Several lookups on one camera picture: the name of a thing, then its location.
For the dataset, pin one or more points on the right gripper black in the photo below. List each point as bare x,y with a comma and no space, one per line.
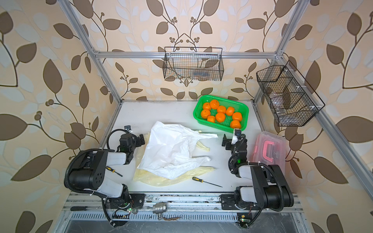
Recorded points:
229,144

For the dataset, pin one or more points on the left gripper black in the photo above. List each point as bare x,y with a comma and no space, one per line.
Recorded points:
136,140

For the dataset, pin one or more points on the white plastic bag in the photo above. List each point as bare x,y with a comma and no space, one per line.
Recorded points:
168,153

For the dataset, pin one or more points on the orange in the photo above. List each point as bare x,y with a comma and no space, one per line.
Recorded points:
237,116
230,111
220,117
235,124
211,119
221,109
205,113
206,106
214,104

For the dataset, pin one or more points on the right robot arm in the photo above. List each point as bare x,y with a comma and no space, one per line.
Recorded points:
264,169

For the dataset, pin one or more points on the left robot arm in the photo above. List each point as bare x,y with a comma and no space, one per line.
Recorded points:
86,175

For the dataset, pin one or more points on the pink plastic box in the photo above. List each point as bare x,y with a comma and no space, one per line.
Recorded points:
270,149

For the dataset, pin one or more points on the small screwdriver left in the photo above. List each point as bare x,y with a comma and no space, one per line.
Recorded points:
113,171

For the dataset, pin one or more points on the yellow plastic bag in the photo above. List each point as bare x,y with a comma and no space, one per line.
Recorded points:
158,181

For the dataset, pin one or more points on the green plastic basket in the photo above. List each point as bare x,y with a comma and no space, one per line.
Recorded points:
224,126

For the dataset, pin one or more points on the yellow black screwdriver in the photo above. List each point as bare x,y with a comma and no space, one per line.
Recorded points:
202,181

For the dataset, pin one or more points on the metal cylinder fitting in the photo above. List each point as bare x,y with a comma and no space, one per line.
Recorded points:
159,208

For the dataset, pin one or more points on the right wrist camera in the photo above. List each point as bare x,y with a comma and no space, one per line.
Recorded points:
236,136

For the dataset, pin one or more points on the right wire basket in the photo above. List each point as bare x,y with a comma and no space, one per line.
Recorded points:
291,98

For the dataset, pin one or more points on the wire basket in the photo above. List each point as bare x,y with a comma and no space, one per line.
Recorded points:
291,98
201,63

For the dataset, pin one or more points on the black handled tool on rail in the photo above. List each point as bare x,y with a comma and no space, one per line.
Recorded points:
84,208

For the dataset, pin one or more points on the back wire basket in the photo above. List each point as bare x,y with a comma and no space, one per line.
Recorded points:
201,63

